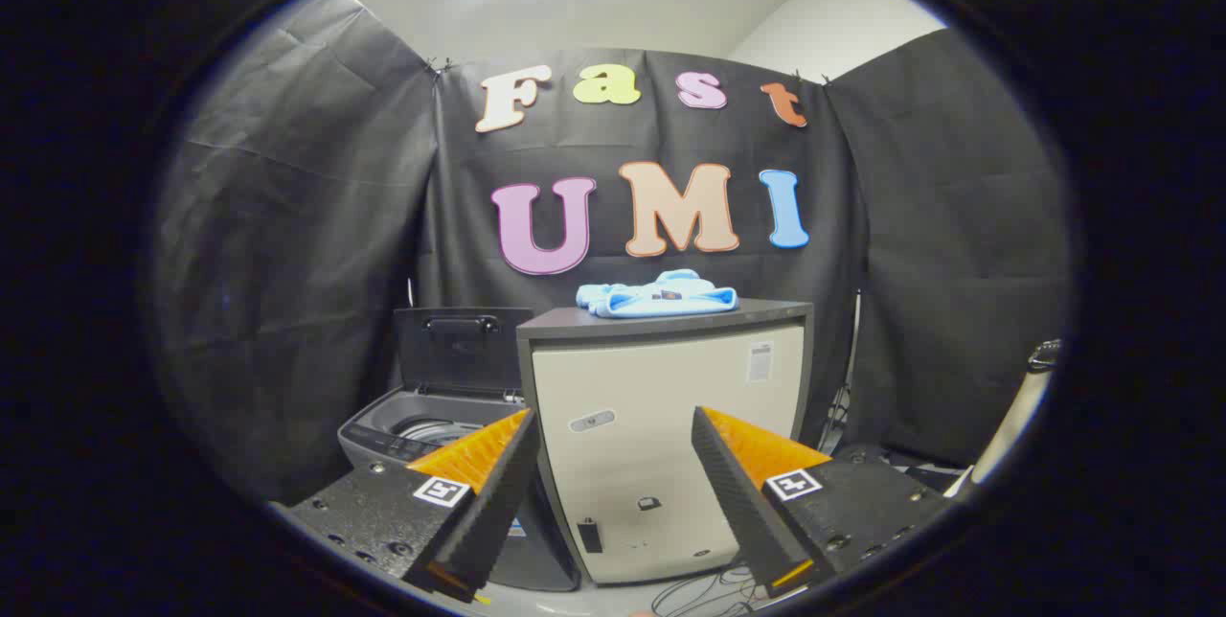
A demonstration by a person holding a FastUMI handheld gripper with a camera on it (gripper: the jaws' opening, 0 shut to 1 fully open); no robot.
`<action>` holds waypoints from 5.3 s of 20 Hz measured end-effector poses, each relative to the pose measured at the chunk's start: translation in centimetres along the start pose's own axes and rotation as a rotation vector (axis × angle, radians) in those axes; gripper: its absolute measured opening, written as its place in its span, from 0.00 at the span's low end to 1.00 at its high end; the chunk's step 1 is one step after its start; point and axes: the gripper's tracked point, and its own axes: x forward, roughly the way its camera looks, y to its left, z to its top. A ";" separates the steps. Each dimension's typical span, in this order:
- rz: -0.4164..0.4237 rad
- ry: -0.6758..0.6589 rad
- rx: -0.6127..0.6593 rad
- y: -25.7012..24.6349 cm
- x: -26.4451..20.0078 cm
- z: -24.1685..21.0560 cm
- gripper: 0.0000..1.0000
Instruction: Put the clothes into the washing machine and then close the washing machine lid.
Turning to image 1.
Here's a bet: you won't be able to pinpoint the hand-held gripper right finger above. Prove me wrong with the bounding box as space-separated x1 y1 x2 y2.
692 406 949 599

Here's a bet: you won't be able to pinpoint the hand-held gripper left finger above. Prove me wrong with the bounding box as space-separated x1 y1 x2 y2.
287 408 543 605

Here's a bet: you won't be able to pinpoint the grey washing machine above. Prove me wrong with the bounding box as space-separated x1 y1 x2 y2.
337 387 580 592

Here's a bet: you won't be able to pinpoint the light blue shirt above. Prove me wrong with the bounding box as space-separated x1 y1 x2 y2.
576 269 739 319

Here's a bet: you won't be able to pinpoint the beige cabinet with grey top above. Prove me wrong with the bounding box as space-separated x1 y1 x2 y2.
516 298 815 585

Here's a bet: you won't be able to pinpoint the white tube with black cap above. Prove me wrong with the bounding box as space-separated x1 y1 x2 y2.
943 339 1064 498

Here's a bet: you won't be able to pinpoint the black backdrop cloth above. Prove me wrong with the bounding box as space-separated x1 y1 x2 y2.
153 0 1072 503

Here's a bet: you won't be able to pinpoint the black floor cables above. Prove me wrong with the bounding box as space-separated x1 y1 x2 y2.
651 564 767 617

